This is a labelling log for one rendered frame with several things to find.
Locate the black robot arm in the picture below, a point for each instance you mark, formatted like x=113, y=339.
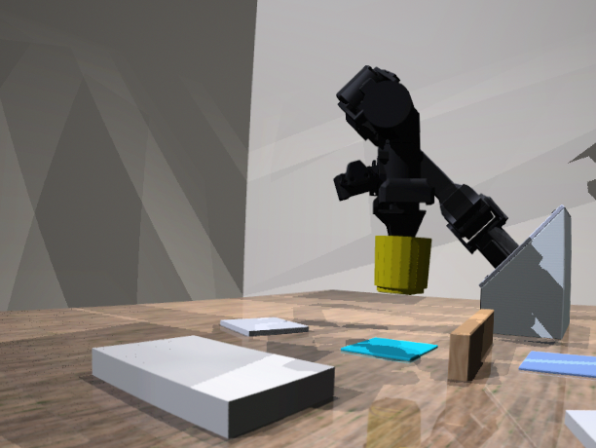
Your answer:
x=380, y=109

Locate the yellow cup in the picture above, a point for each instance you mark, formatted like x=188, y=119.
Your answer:
x=401, y=264

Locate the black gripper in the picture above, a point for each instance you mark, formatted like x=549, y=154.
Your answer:
x=397, y=205

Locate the brown wooden block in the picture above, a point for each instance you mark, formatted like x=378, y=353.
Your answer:
x=469, y=343

